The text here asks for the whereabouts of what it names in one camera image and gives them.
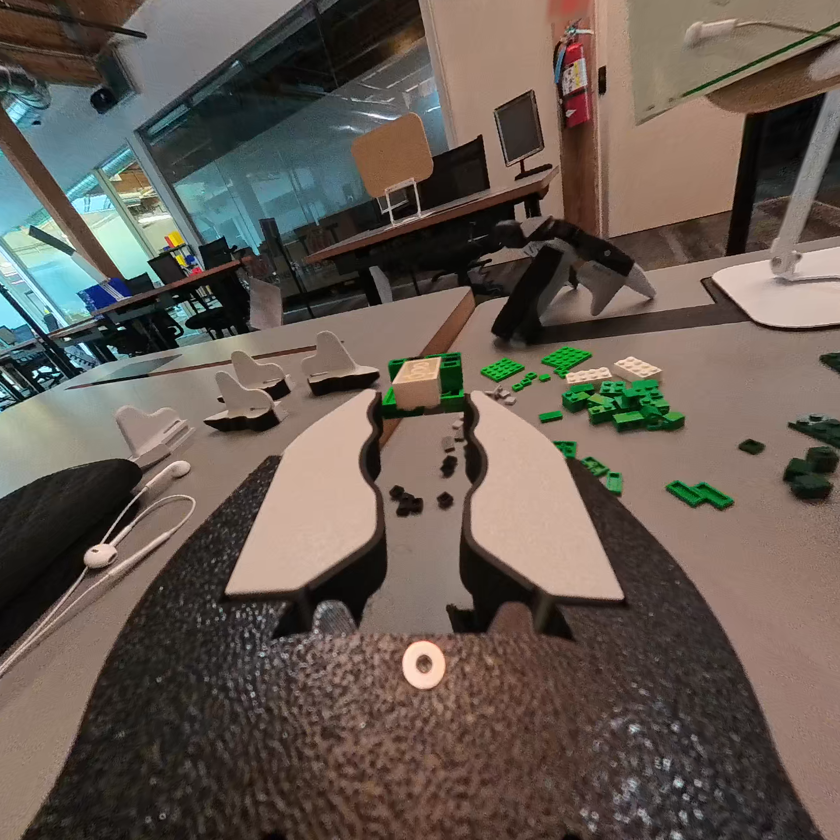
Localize pile of bright green lego pieces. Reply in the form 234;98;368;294
479;344;735;513

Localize small black lego pieces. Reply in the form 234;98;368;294
389;453;457;516

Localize pile of dark green lego pieces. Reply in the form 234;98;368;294
738;351;840;503

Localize lego instruction book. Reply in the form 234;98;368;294
626;0;840;126

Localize black fabric pouch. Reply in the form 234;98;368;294
0;458;142;651

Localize white book stand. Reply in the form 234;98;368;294
682;39;840;330

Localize black and white spare gripper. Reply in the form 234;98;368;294
491;218;657;347

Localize white wired earphones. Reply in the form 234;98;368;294
0;459;196;677

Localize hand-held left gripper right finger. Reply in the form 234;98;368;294
459;390;625;605

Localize white page holder cord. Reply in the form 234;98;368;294
682;18;840;47

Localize wooden top office desk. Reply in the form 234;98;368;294
305;167;560;303
49;259;253;358

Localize black office chair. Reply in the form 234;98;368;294
420;136;490;207

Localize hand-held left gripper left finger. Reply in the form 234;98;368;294
224;390;389;603

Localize clear acrylic stand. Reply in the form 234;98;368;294
384;178;424;225

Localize scattered light grey lego pieces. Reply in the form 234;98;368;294
438;384;519;455

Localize cork board sign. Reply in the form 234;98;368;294
350;113;434;198

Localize green and white lego assembly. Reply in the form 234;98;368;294
381;352;468;419

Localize red fire extinguisher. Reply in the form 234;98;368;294
554;23;592;129

